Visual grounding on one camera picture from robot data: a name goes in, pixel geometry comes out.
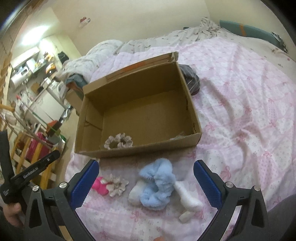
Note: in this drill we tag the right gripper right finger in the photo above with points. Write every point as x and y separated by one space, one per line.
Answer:
252 222

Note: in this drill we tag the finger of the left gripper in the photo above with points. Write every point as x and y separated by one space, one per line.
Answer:
35 169

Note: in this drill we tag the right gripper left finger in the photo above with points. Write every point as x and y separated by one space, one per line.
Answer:
49 209

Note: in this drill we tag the pink rubber duck toy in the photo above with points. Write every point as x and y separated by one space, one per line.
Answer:
100 185

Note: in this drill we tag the white fluffy sock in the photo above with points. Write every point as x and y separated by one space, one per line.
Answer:
191 204

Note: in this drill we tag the beige floral scrunchie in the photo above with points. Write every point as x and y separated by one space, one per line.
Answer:
119 141
116 185

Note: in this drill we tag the person's left hand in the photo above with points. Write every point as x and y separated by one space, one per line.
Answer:
12 214

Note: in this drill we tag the white rolled sock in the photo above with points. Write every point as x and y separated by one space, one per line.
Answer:
136 192

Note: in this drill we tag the brown cardboard box bedside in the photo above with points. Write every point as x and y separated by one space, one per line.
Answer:
75 98

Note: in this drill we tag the white washing machine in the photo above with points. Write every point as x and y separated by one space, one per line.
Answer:
19 78

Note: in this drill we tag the pink floral bed quilt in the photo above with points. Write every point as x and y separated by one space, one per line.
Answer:
246 108

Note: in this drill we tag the white grey floral duvet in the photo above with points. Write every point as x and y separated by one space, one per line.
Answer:
89 63

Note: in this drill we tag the open cardboard box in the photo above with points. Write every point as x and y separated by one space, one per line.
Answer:
148 100

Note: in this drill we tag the grey striped cloth bundle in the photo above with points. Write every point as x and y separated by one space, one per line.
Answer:
191 78

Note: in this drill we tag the teal bolster pillow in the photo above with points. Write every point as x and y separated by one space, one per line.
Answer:
254 32

